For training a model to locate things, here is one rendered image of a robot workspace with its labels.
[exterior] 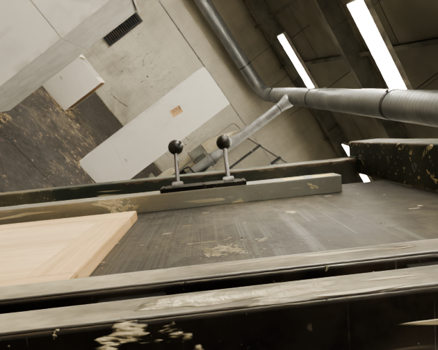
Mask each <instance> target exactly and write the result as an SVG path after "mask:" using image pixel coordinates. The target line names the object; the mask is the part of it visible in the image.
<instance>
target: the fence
mask: <svg viewBox="0 0 438 350"><path fill-rule="evenodd" d="M329 174H333V175H331V176H319V177H313V176H316V175H323V174H316V175H308V176H296V177H304V178H299V179H292V180H283V178H276V179H268V180H261V181H248V182H247V185H236V186H229V187H216V188H209V189H202V190H189V191H182V192H169V193H162V194H161V193H160V191H154V192H141V193H134V194H121V195H114V196H107V197H94V198H87V199H74V200H67V201H54V202H46V203H34V204H26V205H19V206H6V207H0V225H4V224H17V223H24V222H37V221H44V220H51V219H64V218H71V217H84V216H91V215H103V214H111V213H123V212H130V211H136V212H137V213H148V212H156V211H162V210H175V209H182V208H195V207H202V206H214V205H222V204H228V203H241V202H249V201H261V200H268V199H281V198H288V197H301V196H307V195H315V194H327V193H334V192H342V184H341V175H339V174H335V173H329ZM296 177H288V178H296Z"/></svg>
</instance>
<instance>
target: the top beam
mask: <svg viewBox="0 0 438 350"><path fill-rule="evenodd" d="M349 156H356V157H357V158H356V159H357V160H358V167H359V171H358V172H357V173H358V174H363V175H366V176H372V177H375V178H381V179H384V180H388V181H393V182H397V183H402V184H406V185H411V186H414V187H418V188H423V189H427V190H432V191H436V192H438V139H372V140H358V141H351V142H349Z"/></svg>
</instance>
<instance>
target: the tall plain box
mask: <svg viewBox="0 0 438 350"><path fill-rule="evenodd" d="M136 11H137V12H138V13H140V11H139V9H138V5H137V3H136V0H0V113H1V112H3V111H9V110H11V109H12V108H14V107H15V106H16V105H17V104H19V103H20V102H21V101H23V100H24V99H25V98H27V96H29V95H30V94H31V93H33V92H34V91H36V90H37V89H38V88H39V87H40V86H41V85H43V84H44V83H46V82H47V81H48V80H49V79H51V78H52V77H53V76H55V75H56V74H57V73H59V71H61V70H62V69H63V68H65V67H66V66H68V65H69V64H70V63H71V62H72V61H74V60H75V59H76V58H78V57H79V56H80V55H81V54H82V53H84V52H85V51H87V50H88V49H89V48H90V47H92V46H93V45H94V44H96V43H97V42H98V41H100V40H101V39H102V38H103V37H105V36H106V35H107V34H109V33H110V32H111V31H112V30H113V29H115V28H116V27H118V26H119V25H120V24H121V23H122V22H124V21H125V20H126V19H128V18H129V17H130V16H132V15H133V14H134V13H135V12H136Z"/></svg>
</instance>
